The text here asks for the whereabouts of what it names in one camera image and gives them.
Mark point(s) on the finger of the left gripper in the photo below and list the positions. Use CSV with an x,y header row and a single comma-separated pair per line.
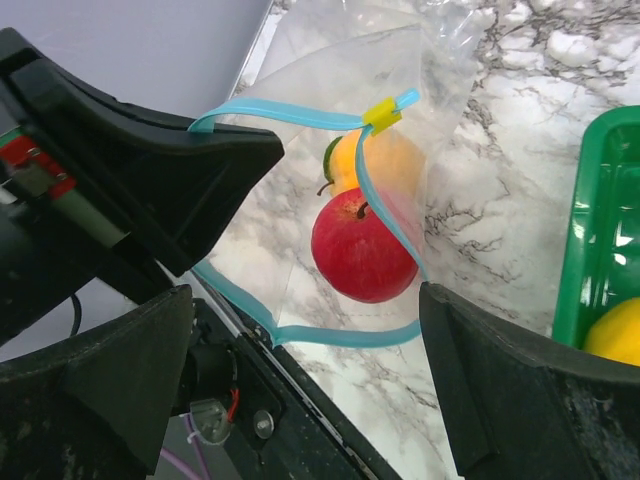
x,y
174,190

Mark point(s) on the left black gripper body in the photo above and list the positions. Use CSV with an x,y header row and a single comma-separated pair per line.
x,y
54,241

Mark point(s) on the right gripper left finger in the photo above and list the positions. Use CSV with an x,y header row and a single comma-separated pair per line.
x,y
96,406

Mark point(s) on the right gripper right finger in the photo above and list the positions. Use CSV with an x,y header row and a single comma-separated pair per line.
x,y
518,405

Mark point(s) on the clear zip top bag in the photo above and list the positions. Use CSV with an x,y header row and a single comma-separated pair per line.
x,y
333,67

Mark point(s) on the green plastic tray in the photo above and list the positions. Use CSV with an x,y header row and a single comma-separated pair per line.
x,y
601,260

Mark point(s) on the red apple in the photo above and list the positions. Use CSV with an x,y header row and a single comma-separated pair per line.
x,y
357,254

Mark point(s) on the orange peach with leaf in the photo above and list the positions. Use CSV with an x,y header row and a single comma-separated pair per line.
x,y
392,160

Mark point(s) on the yellow lemon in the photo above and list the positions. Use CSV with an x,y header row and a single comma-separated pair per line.
x,y
616,336

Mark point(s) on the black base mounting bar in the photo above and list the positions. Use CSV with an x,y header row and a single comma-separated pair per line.
x,y
277,422

